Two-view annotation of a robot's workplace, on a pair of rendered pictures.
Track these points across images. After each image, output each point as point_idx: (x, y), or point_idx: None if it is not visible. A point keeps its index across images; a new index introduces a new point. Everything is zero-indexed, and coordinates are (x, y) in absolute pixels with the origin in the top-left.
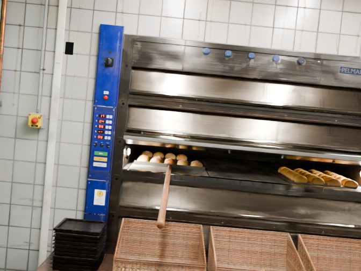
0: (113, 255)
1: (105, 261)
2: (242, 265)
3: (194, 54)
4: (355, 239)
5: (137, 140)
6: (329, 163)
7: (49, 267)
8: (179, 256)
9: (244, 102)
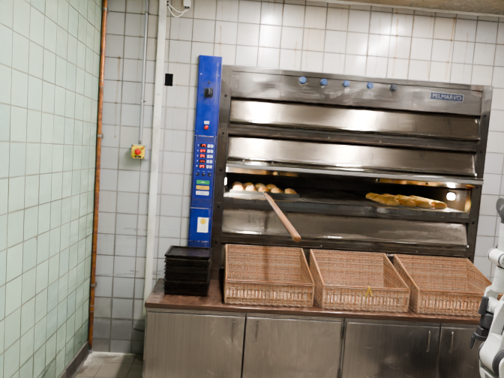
0: (217, 280)
1: (211, 286)
2: (341, 285)
3: (290, 82)
4: (448, 257)
5: (240, 168)
6: (420, 186)
7: (160, 292)
8: (281, 278)
9: (340, 129)
